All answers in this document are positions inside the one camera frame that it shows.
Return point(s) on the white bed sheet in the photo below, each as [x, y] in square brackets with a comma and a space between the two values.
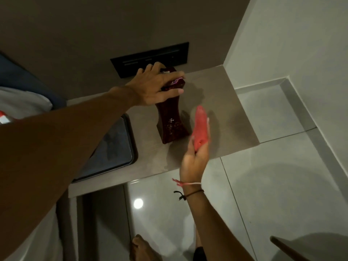
[40, 241]

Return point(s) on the black shorts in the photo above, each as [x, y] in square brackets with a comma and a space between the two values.
[200, 255]

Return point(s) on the black tray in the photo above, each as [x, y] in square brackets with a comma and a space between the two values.
[114, 149]

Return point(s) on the dark red vase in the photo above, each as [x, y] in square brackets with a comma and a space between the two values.
[171, 119]

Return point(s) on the person's right forearm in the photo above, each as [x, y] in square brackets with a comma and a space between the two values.
[212, 225]

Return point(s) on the brown wooden furniture piece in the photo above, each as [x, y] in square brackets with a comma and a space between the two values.
[288, 250]

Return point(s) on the person's left hand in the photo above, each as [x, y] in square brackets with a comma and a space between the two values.
[152, 84]

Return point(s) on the black switch panel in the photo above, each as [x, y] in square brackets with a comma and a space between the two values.
[163, 55]

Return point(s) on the person's left foot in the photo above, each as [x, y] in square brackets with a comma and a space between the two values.
[141, 250]

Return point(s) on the person's left forearm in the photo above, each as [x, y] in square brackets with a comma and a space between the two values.
[49, 149]

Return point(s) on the red cloth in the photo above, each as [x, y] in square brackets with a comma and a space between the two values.
[199, 125]

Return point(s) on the person's right hand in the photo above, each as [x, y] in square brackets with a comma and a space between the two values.
[193, 168]

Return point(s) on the pink spray bottle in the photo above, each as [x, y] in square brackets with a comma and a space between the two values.
[5, 118]

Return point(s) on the white pink flower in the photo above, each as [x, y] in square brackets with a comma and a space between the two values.
[176, 80]

